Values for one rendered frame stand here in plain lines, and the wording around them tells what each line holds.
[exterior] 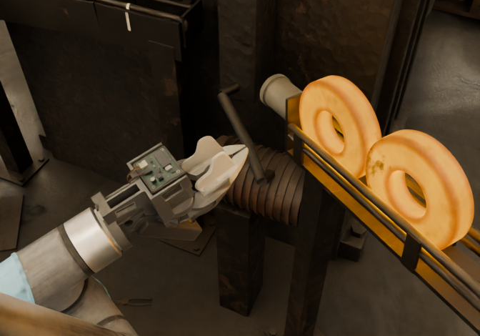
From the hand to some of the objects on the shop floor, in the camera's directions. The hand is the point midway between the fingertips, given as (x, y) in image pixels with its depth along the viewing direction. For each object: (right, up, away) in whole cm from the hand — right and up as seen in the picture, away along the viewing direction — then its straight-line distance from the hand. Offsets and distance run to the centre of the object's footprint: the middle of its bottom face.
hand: (240, 156), depth 73 cm
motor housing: (+4, -38, +62) cm, 73 cm away
